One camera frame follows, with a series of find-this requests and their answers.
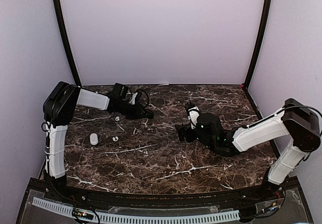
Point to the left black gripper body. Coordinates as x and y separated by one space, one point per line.
132 113

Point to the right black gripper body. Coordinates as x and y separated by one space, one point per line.
189 138

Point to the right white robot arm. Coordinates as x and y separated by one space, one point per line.
300 122

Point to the white earbud charging case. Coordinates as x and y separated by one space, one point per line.
94 139

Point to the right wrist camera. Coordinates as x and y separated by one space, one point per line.
193 113

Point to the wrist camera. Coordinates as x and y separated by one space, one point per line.
193 113
124 93

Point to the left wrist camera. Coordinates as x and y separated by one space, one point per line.
124 93

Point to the black front rail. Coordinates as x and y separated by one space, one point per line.
103 200

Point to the right black frame post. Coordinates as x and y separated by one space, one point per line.
258 43

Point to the black frame post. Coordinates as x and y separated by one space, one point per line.
258 43
65 42

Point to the white slotted cable duct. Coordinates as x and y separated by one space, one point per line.
135 215

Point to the left black frame post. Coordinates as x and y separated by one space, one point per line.
65 42

